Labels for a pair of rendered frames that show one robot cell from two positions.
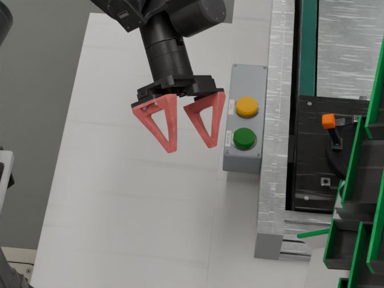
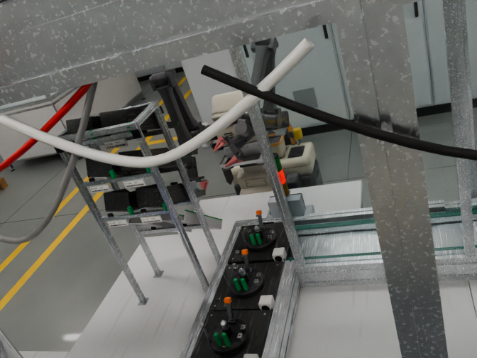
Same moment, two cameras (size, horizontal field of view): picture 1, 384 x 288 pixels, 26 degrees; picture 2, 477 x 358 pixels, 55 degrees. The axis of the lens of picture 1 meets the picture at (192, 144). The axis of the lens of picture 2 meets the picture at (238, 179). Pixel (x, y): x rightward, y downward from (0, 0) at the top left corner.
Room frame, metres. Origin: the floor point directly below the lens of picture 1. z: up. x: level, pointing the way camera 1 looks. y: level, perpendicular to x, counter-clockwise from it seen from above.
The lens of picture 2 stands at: (1.27, -1.81, 2.09)
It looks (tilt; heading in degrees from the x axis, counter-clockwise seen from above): 27 degrees down; 108
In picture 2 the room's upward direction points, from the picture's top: 19 degrees counter-clockwise
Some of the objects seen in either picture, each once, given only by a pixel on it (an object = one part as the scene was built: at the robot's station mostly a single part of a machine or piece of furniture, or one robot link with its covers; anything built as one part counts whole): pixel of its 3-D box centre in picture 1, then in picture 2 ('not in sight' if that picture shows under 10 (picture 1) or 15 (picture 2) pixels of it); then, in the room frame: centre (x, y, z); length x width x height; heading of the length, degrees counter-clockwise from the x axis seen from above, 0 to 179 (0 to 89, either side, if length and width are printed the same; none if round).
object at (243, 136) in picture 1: (244, 139); not in sight; (0.82, -0.09, 0.96); 0.04 x 0.04 x 0.02
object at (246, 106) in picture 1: (246, 107); not in sight; (0.89, -0.10, 0.96); 0.04 x 0.04 x 0.02
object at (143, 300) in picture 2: not in sight; (147, 211); (0.41, -0.39, 1.26); 0.36 x 0.21 x 0.80; 174
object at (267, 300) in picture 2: not in sight; (243, 276); (0.76, -0.56, 1.01); 0.24 x 0.24 x 0.13; 84
